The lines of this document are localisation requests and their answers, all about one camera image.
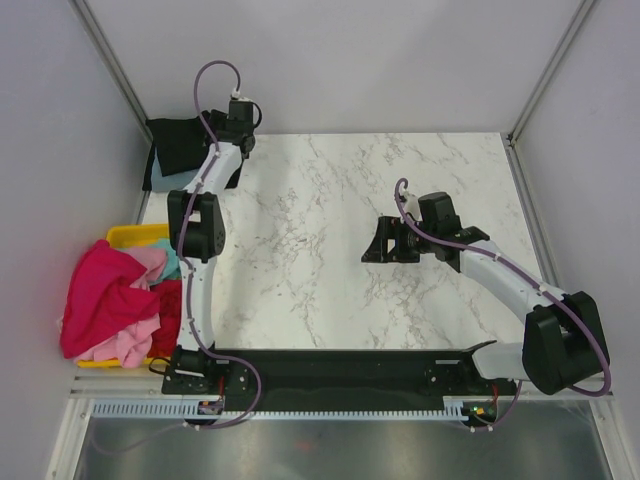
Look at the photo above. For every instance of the white cable duct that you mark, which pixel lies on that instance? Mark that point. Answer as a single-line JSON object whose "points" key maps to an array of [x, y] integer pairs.
{"points": [[194, 410]]}

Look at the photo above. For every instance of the teal t-shirt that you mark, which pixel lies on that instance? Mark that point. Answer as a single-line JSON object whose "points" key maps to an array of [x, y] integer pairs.
{"points": [[171, 270]]}

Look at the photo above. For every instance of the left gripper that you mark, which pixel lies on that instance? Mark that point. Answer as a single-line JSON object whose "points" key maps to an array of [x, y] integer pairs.
{"points": [[218, 122]]}

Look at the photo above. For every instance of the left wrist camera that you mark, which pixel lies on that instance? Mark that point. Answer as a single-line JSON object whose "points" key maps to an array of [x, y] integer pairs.
{"points": [[243, 109]]}

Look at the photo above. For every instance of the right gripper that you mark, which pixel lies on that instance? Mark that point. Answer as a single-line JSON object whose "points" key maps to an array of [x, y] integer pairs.
{"points": [[388, 228]]}

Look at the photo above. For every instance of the right aluminium frame post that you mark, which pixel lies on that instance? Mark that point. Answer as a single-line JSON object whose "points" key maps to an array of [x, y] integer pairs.
{"points": [[576, 23]]}

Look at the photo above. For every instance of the folded black t-shirt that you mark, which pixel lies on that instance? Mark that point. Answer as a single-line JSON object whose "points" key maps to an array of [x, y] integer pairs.
{"points": [[211, 174]]}

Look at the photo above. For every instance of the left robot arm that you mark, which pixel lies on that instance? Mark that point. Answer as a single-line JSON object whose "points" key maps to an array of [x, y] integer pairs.
{"points": [[197, 234]]}

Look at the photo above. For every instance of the black t-shirt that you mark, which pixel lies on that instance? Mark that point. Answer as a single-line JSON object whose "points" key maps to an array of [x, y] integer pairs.
{"points": [[211, 174], [181, 144]]}

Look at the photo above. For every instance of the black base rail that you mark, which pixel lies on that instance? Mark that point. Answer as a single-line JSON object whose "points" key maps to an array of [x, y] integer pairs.
{"points": [[249, 378]]}

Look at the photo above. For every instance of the red t-shirt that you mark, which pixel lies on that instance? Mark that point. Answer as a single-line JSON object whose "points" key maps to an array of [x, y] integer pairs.
{"points": [[164, 340]]}

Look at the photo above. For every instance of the yellow plastic bin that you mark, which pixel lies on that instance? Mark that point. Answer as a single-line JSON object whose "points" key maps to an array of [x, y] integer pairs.
{"points": [[127, 236]]}

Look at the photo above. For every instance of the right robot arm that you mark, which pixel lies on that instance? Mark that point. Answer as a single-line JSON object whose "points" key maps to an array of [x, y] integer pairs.
{"points": [[563, 345]]}

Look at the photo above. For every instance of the aluminium frame post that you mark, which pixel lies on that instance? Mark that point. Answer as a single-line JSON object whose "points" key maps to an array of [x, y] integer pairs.
{"points": [[99, 39], [576, 23]]}

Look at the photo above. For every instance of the left aluminium frame post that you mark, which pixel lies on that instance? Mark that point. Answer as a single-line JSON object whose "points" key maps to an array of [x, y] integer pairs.
{"points": [[99, 39]]}

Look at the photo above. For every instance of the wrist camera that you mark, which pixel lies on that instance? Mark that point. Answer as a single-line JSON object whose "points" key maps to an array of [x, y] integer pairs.
{"points": [[435, 216], [243, 109]]}

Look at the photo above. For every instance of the magenta t-shirt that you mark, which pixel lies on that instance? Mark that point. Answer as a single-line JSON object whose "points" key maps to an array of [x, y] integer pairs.
{"points": [[104, 298]]}

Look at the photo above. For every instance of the folded light blue t-shirt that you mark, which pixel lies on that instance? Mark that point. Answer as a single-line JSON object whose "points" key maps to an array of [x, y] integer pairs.
{"points": [[154, 178]]}

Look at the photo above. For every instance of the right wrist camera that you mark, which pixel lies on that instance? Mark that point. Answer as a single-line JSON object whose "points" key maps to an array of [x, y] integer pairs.
{"points": [[435, 216]]}

